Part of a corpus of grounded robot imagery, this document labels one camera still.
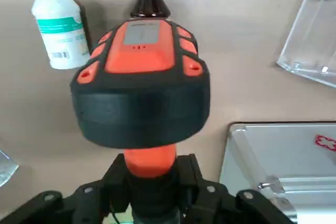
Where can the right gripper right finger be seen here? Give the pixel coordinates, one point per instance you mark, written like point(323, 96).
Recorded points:
point(223, 208)

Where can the clear stepped acrylic shelf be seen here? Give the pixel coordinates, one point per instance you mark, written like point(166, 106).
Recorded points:
point(6, 171)

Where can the aluminium carry case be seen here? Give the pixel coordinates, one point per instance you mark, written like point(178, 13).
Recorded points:
point(275, 155)

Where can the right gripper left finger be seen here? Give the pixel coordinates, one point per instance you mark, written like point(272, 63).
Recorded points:
point(65, 208)

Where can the clear acrylic divided organizer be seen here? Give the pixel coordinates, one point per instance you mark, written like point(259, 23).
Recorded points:
point(309, 51)

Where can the white medicine bottle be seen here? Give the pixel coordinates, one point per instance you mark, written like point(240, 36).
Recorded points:
point(60, 24)

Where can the orange black barcode scanner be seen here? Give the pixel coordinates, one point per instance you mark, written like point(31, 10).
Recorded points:
point(139, 108)

